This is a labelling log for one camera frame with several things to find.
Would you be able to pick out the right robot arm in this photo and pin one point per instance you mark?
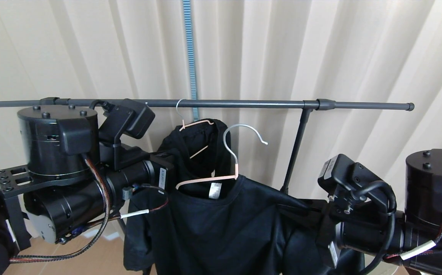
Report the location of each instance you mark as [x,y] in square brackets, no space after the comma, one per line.
[434,191]

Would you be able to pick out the black clothes rack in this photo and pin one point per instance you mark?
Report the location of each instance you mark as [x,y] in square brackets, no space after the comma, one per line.
[263,104]

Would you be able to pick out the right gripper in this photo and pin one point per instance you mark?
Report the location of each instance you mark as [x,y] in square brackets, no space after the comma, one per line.
[366,236]

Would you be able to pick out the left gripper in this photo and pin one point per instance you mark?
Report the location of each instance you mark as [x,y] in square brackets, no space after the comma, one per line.
[83,206]

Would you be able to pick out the pink clothes hanger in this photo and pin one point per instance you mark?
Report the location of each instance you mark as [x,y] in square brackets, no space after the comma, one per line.
[226,147]
[179,110]

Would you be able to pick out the black garment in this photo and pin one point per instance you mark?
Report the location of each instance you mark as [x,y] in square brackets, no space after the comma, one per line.
[225,236]

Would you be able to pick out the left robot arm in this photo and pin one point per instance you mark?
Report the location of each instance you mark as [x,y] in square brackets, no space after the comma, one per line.
[53,145]

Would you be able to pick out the beige curtain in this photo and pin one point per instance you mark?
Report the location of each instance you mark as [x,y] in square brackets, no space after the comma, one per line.
[91,46]

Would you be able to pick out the black shorts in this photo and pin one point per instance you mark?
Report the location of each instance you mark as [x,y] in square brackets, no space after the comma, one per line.
[205,137]

